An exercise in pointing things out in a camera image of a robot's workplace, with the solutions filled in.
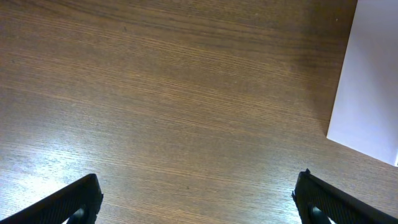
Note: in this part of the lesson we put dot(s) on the pink cardboard box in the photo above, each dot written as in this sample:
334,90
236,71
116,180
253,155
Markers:
364,115

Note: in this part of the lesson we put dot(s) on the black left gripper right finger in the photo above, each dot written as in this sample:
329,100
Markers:
320,202

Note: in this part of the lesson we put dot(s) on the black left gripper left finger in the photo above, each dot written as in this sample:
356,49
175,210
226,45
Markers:
79,202

